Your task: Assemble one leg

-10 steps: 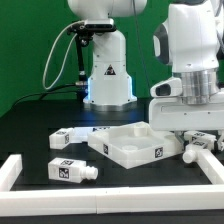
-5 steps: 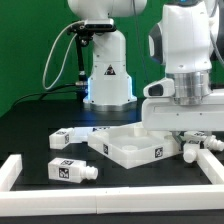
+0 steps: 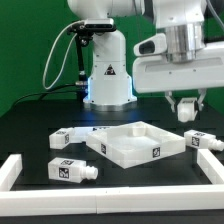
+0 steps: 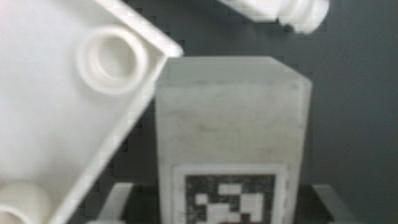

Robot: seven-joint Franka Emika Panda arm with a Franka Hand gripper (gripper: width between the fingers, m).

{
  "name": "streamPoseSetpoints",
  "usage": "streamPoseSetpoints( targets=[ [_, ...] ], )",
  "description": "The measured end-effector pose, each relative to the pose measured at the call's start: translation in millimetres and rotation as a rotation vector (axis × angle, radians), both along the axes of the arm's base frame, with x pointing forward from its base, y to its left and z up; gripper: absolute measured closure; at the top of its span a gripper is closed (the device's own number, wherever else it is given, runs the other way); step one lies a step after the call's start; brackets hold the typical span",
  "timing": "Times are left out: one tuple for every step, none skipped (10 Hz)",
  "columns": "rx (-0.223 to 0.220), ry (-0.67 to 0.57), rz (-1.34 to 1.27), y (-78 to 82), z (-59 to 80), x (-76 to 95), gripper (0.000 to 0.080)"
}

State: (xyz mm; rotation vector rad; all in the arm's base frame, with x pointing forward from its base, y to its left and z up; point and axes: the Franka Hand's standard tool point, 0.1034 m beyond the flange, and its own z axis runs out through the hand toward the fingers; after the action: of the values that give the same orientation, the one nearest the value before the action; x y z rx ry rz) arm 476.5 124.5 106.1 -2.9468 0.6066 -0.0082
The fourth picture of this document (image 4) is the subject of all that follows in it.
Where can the white square tabletop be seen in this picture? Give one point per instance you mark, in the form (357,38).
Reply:
(83,55)

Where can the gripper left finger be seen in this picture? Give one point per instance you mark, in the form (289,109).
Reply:
(117,201)

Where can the white leg with tag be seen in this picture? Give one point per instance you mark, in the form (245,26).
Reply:
(232,120)

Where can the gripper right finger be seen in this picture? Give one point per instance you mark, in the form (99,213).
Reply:
(341,212)

